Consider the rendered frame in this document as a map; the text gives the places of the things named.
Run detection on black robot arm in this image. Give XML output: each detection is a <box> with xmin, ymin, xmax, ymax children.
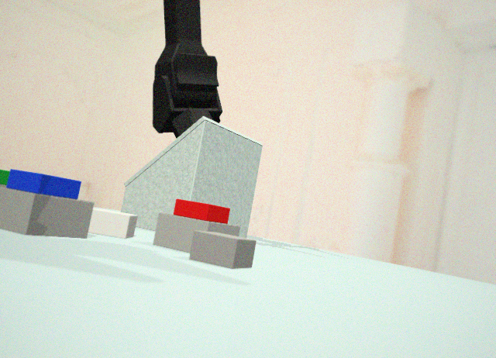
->
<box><xmin>152</xmin><ymin>0</ymin><xmax>222</xmax><ymax>139</ymax></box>

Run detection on green button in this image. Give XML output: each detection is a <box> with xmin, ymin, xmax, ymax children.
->
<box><xmin>0</xmin><ymin>170</ymin><xmax>9</xmax><ymax>188</ymax></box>

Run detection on cream rectangular block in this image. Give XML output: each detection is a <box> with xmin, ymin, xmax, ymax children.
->
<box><xmin>88</xmin><ymin>208</ymin><xmax>138</xmax><ymax>239</ymax></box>

